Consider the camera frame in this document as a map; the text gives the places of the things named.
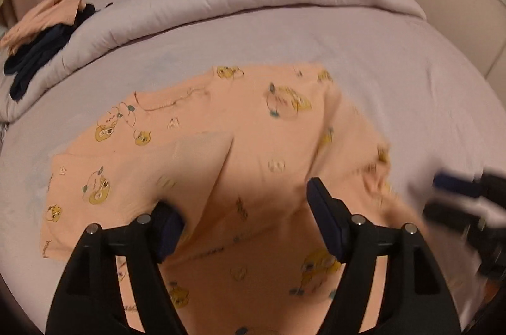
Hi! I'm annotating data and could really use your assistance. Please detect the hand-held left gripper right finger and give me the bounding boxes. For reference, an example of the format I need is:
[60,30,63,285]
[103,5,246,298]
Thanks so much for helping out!
[307,177,461,335]

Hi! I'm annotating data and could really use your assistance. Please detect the dark navy clothes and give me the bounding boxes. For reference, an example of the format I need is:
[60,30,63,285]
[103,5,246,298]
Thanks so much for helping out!
[4,3,113,102]

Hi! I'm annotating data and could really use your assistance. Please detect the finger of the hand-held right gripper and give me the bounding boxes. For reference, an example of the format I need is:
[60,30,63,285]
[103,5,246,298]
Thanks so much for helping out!
[421,201,481,238]
[432,171,485,200]

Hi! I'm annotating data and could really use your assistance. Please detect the pale lilac bed sheet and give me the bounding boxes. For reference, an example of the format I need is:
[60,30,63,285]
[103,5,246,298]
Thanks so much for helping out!
[0,7,506,335]

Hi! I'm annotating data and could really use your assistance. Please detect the peach cartoon print garment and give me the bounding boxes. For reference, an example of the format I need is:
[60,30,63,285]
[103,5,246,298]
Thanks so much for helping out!
[40,62,435,335]

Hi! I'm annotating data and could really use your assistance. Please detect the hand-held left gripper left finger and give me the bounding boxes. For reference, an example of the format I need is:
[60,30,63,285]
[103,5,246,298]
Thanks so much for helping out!
[45,202,187,335]

